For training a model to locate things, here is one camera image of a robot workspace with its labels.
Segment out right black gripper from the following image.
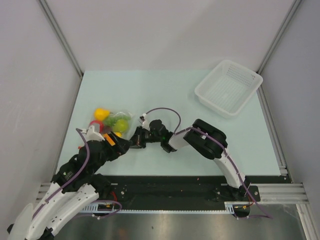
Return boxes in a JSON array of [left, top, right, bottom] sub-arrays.
[[130, 125, 163, 149]]

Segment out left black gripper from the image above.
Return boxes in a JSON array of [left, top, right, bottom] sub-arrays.
[[89, 130, 132, 174]]

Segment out green fake pear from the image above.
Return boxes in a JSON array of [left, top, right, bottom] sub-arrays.
[[112, 118, 129, 133]]

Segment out clear zip top bag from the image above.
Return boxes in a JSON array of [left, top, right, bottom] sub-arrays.
[[89, 107, 134, 138]]

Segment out green fake grapes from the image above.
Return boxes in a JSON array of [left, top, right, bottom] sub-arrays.
[[102, 112, 131, 127]]

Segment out red fake apple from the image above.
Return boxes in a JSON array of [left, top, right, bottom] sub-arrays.
[[89, 120, 105, 133]]

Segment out orange fake mango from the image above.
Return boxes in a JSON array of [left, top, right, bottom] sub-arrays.
[[114, 132, 123, 138]]

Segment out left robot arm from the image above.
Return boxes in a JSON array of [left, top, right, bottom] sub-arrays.
[[7, 127, 132, 240]]

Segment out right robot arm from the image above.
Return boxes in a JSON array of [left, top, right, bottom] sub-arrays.
[[130, 119, 251, 201]]

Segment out white plastic basket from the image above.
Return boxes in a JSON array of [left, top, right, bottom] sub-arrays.
[[194, 59, 263, 119]]

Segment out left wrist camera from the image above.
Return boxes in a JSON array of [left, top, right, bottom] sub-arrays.
[[81, 125, 105, 142]]

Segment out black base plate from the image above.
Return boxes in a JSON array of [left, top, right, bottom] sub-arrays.
[[51, 174, 292, 217]]

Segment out white cable duct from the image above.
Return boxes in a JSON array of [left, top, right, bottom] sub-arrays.
[[79, 202, 249, 216]]

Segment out left aluminium frame post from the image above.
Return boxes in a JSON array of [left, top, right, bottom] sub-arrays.
[[37, 0, 84, 79]]

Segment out aluminium frame post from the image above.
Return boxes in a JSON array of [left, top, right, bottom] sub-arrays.
[[257, 0, 304, 74], [37, 0, 84, 79]]

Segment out aluminium rail right side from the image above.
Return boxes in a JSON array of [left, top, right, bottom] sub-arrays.
[[257, 86, 289, 176]]

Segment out right aluminium frame post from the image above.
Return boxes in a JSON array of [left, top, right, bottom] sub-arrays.
[[257, 0, 304, 74]]

